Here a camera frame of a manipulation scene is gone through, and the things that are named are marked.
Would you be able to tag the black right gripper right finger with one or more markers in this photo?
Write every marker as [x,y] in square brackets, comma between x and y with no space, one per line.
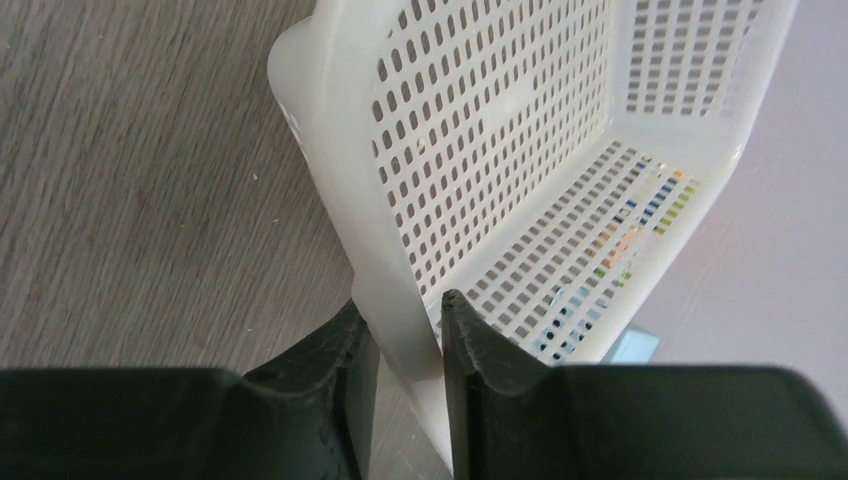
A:
[514,417]

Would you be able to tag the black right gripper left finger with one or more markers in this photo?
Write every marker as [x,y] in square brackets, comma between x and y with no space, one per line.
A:
[305,414]

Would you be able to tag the white perforated plastic basket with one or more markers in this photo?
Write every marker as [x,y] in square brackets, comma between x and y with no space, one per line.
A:
[548,159]

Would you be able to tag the light blue perforated basket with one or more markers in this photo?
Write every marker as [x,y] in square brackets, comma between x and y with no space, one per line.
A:
[632,347]

